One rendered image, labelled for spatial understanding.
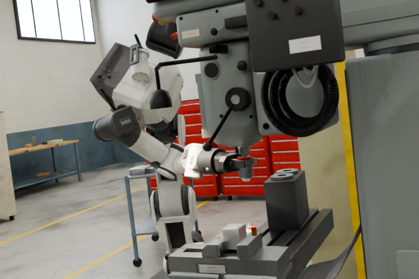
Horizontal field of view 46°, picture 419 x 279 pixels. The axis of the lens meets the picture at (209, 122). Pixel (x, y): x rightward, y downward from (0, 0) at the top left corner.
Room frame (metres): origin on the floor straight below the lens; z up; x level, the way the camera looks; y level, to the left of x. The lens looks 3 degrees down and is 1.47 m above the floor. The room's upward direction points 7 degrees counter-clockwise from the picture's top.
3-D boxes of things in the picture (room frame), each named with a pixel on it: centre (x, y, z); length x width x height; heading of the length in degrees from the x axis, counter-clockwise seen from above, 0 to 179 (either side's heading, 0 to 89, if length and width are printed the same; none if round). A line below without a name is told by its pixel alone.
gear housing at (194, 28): (1.53, -0.13, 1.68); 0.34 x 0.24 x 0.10; 64
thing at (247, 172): (1.55, -0.10, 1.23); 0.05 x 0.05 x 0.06
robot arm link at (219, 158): (1.62, -0.03, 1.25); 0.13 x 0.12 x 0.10; 133
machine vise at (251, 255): (1.44, -0.01, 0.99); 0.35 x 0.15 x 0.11; 65
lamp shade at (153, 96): (1.58, 0.15, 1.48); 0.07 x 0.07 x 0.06
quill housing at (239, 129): (1.55, -0.10, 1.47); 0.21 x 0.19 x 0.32; 154
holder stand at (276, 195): (1.92, -0.27, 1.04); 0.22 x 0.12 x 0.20; 159
